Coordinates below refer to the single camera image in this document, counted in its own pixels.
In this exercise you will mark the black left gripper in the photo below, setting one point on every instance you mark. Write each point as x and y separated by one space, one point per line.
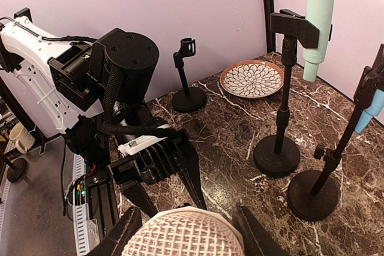
173 155

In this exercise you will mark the black front rail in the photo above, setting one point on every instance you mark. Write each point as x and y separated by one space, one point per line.
100 193

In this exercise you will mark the black stand of orange microphone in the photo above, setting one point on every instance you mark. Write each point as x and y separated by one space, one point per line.
188 99

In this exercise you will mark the left black frame post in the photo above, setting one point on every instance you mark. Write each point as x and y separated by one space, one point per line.
269 8

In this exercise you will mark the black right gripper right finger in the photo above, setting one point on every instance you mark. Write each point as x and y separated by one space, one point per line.
256 239

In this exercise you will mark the black stand of blue microphone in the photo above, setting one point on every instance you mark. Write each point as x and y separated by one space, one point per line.
313 195

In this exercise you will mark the blue microphone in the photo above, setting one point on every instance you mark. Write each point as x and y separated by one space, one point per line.
371 112

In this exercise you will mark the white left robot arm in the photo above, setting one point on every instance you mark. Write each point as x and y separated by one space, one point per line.
93 91

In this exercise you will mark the cream mug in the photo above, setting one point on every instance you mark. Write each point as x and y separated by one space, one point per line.
22 138

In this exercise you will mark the beige microphone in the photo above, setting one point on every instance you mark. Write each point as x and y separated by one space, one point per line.
186 231

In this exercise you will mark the mint green microphone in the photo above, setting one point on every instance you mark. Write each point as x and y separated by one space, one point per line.
319 13

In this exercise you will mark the flower pattern ceramic plate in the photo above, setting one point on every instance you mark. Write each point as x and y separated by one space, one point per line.
252 79

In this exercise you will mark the white slotted cable duct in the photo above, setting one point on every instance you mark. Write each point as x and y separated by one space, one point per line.
32 222

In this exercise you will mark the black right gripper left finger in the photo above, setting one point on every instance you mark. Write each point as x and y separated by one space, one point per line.
121 233

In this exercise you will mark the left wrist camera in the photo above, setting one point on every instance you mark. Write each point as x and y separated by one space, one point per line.
138 144

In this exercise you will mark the black stand of mint microphone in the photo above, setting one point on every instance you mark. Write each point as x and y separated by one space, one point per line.
277 155

